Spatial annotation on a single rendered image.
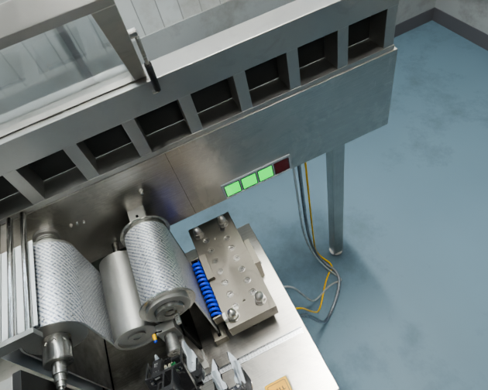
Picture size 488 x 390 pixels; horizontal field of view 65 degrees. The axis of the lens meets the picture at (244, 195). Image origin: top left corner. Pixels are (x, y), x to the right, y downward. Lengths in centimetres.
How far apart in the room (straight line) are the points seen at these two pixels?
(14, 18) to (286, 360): 111
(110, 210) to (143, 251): 19
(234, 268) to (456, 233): 164
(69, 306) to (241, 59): 72
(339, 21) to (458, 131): 216
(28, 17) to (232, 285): 98
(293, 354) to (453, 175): 191
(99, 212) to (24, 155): 27
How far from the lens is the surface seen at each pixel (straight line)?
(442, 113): 328
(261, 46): 102
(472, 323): 238
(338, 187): 188
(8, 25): 48
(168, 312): 103
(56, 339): 102
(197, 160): 114
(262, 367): 130
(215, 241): 135
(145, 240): 109
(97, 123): 100
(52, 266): 107
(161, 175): 113
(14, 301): 101
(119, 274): 117
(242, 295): 124
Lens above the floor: 215
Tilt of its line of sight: 51 degrees down
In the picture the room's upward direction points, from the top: 18 degrees counter-clockwise
